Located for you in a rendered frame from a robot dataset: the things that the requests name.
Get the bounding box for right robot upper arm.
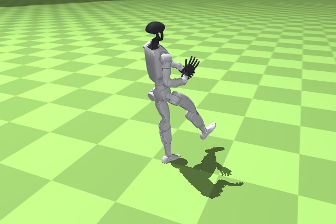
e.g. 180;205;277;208
159;51;172;88

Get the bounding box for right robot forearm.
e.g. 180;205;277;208
167;74;188;88

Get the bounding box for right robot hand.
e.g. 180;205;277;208
181;56;199;79

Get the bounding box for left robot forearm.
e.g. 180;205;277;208
171;60;184;71

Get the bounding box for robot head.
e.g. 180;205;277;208
145;22;165;50

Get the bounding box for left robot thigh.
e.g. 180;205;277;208
148;90;170;131

